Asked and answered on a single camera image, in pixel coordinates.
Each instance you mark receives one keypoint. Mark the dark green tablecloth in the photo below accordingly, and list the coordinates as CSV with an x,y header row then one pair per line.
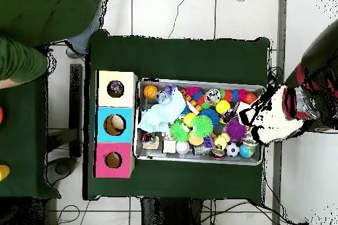
x,y
21,143
171,58

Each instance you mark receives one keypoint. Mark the person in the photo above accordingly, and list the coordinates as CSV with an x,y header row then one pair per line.
x,y
39,11

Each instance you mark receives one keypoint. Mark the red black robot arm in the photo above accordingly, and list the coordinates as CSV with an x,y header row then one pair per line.
x,y
322,50

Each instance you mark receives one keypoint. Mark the wooden box with three holes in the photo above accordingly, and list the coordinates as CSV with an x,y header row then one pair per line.
x,y
124,98

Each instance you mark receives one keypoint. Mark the light blue waffle cloth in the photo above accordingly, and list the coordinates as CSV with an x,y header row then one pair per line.
x,y
163,112

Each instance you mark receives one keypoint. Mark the metal mesh bin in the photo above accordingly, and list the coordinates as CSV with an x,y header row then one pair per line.
x,y
148,155

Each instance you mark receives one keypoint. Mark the orange object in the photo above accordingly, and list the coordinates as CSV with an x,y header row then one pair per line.
x,y
1,115

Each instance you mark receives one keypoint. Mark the yellow duck toy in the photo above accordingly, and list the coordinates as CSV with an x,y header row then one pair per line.
x,y
222,141

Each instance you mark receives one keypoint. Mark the yellow object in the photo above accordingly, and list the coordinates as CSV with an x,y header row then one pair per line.
x,y
4,172

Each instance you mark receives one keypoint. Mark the orange basketball toy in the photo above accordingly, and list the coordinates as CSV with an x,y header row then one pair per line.
x,y
150,92

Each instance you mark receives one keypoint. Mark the green fuzzy toy with eyes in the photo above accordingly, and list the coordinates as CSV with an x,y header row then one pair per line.
x,y
179,131

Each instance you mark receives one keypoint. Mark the black white soccer ball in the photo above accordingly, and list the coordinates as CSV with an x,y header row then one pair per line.
x,y
232,150

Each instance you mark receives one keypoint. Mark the person's forearm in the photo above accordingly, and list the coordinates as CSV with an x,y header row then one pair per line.
x,y
8,83

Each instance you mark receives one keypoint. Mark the silver metal can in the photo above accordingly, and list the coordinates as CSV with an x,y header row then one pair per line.
x,y
212,95

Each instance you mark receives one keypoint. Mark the black stand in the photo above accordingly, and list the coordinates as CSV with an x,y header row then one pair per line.
x,y
75,103

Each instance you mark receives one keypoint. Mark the purple spiky ball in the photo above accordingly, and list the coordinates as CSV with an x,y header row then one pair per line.
x,y
235,130

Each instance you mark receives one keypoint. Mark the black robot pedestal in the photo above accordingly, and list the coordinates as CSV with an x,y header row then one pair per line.
x,y
169,214

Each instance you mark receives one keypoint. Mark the yellow smooth ball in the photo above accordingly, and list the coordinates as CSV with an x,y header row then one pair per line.
x,y
223,107

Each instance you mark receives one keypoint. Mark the blue globe ball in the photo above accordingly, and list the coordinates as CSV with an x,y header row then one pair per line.
x,y
245,151

